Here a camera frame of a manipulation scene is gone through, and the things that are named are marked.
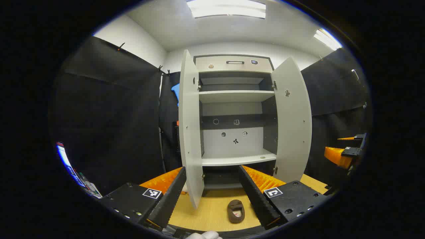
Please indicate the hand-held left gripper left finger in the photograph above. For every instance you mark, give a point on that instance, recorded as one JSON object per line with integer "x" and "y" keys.
{"x": 171, "y": 199}

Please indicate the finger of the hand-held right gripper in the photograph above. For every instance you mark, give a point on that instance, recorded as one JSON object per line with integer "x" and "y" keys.
{"x": 337, "y": 156}
{"x": 360, "y": 136}

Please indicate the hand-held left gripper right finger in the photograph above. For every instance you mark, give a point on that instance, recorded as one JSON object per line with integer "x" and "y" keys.
{"x": 254, "y": 196}

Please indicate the brown shoe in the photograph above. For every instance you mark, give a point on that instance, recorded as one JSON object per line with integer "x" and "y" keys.
{"x": 236, "y": 212}

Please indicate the white shoe cabinet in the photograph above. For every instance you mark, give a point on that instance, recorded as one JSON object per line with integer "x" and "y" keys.
{"x": 232, "y": 96}

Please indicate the white cabinet drawer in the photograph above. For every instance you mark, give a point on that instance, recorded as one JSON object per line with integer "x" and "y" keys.
{"x": 219, "y": 63}

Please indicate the green cap plastic bottle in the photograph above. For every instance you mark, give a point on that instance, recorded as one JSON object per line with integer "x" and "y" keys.
{"x": 93, "y": 189}

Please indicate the black backdrop cloth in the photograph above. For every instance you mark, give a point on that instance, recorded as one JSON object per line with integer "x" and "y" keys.
{"x": 109, "y": 116}

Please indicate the laptop screen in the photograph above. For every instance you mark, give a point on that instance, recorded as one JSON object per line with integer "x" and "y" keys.
{"x": 64, "y": 159}

